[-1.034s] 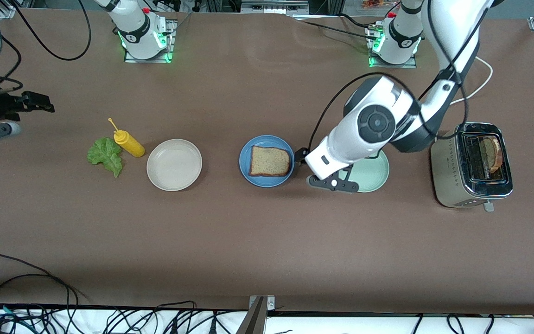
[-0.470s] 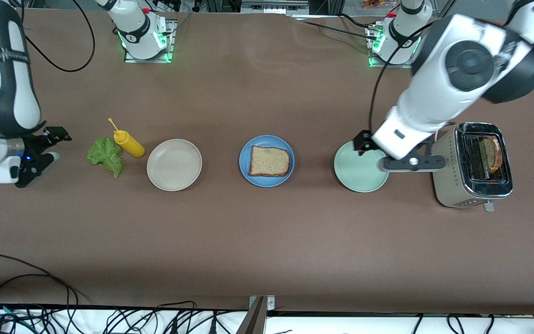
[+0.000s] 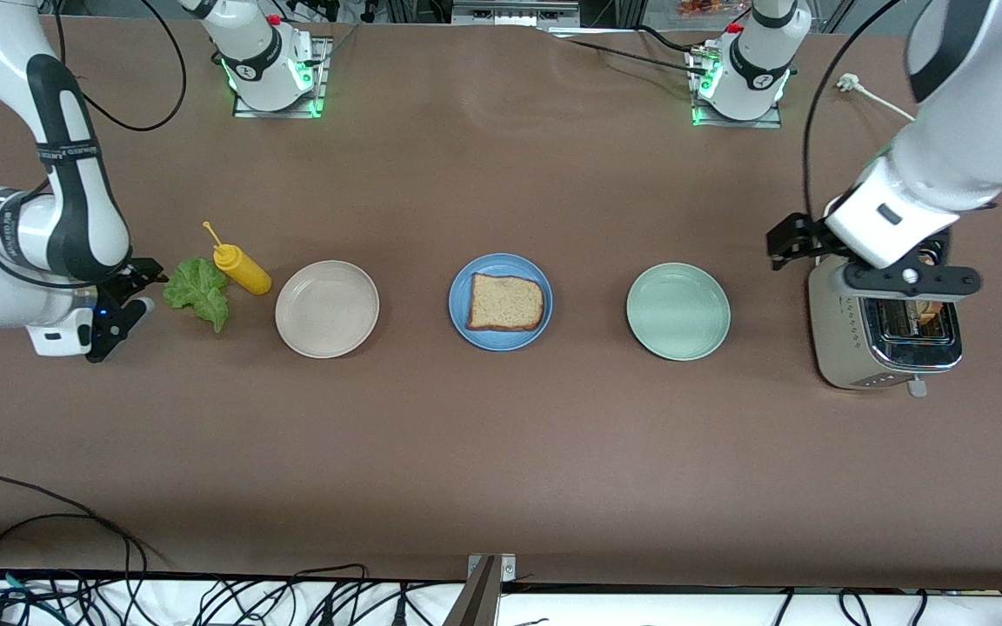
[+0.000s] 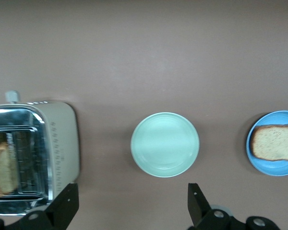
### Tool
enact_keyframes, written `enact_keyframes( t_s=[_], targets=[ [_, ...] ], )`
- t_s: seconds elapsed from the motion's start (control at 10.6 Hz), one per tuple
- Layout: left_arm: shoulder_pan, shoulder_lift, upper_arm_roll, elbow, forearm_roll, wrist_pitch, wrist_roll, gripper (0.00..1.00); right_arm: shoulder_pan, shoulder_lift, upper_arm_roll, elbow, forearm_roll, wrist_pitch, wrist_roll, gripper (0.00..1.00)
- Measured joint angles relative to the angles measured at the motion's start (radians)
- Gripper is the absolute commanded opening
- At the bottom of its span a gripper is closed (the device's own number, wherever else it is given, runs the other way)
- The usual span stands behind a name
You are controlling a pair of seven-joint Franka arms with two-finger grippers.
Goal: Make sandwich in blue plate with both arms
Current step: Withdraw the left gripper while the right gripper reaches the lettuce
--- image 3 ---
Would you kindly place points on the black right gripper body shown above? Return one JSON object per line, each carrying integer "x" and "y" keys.
{"x": 125, "y": 283}

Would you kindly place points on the green round plate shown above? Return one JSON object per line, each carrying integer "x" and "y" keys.
{"x": 678, "y": 311}

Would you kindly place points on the yellow squeeze bottle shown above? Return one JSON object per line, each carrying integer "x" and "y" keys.
{"x": 244, "y": 271}

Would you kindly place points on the brown bread slice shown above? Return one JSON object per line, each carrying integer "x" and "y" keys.
{"x": 927, "y": 313}
{"x": 505, "y": 303}

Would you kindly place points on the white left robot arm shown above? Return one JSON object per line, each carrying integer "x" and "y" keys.
{"x": 971, "y": 130}

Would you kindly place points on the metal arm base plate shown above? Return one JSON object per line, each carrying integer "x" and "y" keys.
{"x": 320, "y": 83}
{"x": 736, "y": 123}

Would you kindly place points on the orange snack package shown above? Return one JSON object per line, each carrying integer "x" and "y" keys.
{"x": 705, "y": 7}

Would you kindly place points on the white round plate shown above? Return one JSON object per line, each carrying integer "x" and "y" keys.
{"x": 327, "y": 309}

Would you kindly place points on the green lettuce leaf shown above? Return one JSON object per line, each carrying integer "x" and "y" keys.
{"x": 201, "y": 296}

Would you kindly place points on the silver two-slot toaster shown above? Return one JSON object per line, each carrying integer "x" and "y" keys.
{"x": 840, "y": 339}

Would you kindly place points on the blue round plate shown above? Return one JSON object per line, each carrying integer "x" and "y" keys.
{"x": 501, "y": 261}

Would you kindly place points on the metal table edge bracket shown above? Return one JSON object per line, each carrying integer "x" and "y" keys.
{"x": 484, "y": 600}

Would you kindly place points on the grey metal box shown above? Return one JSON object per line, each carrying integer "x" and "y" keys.
{"x": 514, "y": 13}

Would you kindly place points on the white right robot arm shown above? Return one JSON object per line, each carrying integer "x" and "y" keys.
{"x": 75, "y": 200}

